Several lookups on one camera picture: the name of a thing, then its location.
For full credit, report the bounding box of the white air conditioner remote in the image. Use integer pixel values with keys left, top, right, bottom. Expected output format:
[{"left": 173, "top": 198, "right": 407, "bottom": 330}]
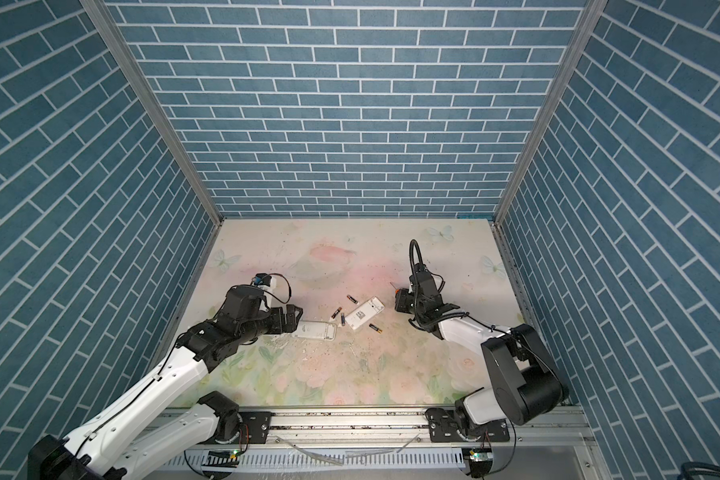
[{"left": 345, "top": 297, "right": 385, "bottom": 330}]

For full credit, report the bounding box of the grey buttoned remote control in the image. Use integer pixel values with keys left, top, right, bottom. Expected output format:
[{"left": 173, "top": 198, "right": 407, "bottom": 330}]
[{"left": 292, "top": 321, "right": 336, "bottom": 341}]

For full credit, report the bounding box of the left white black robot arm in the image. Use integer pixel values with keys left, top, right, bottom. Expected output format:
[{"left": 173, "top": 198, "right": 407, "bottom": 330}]
[{"left": 27, "top": 282, "right": 303, "bottom": 479}]

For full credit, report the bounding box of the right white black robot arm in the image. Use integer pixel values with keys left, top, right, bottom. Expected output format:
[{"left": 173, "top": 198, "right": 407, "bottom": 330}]
[{"left": 395, "top": 262, "right": 568, "bottom": 436}]

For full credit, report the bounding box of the left green circuit board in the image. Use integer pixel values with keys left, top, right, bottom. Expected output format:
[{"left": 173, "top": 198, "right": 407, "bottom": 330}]
[{"left": 201, "top": 450, "right": 240, "bottom": 471}]

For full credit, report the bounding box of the green circuit board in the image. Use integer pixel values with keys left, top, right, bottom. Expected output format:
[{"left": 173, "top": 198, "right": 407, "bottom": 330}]
[
  {"left": 201, "top": 450, "right": 240, "bottom": 471},
  {"left": 465, "top": 448, "right": 494, "bottom": 477}
]

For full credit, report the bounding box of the right green circuit board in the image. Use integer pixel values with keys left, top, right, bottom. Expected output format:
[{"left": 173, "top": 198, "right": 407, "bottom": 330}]
[{"left": 465, "top": 448, "right": 494, "bottom": 477}]

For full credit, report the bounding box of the black corrugated cable conduit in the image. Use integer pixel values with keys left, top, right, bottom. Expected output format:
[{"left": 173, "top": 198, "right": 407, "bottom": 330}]
[{"left": 409, "top": 239, "right": 445, "bottom": 313}]

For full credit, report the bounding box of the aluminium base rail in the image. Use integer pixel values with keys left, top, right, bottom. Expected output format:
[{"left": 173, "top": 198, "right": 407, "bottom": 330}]
[{"left": 144, "top": 405, "right": 609, "bottom": 479}]

